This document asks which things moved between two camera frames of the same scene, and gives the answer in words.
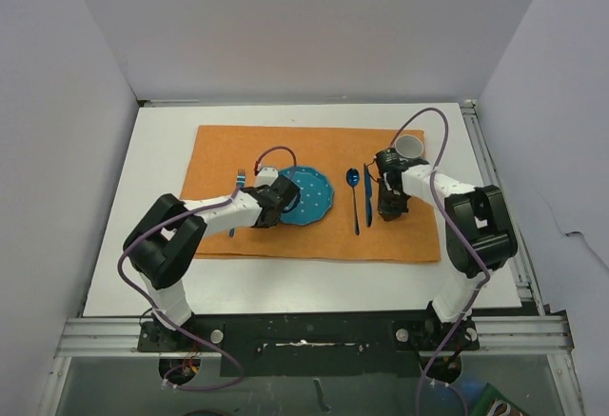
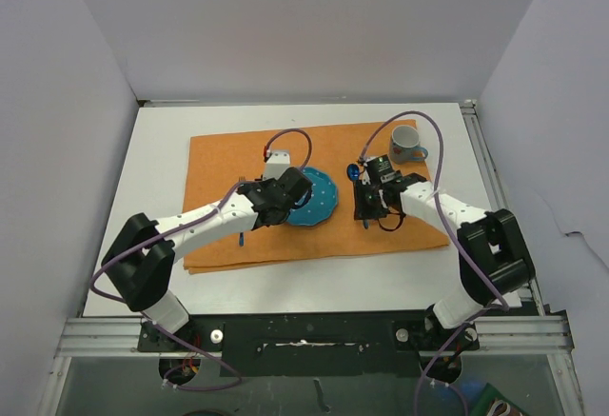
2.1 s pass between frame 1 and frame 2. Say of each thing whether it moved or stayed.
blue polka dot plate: stayed
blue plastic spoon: moved
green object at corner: stayed
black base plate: stayed
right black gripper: moved
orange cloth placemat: moved
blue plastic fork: moved
